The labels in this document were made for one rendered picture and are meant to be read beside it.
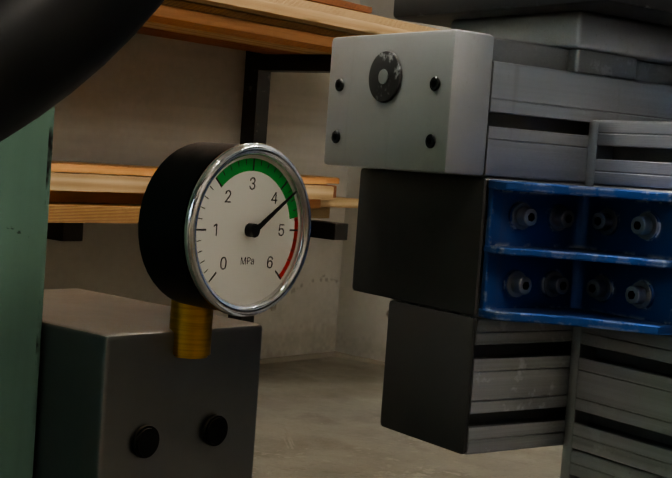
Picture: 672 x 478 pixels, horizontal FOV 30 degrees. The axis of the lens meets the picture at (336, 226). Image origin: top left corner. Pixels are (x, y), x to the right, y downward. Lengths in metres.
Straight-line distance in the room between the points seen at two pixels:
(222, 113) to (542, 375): 3.14
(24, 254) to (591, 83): 0.50
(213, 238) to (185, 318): 0.04
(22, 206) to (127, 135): 3.22
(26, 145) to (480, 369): 0.43
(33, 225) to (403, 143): 0.39
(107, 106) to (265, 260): 3.18
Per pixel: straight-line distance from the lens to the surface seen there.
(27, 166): 0.47
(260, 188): 0.46
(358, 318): 4.38
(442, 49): 0.79
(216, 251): 0.44
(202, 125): 3.88
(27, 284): 0.47
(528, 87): 0.83
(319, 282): 4.34
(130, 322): 0.49
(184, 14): 3.14
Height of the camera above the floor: 0.69
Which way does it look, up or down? 3 degrees down
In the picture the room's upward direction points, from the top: 4 degrees clockwise
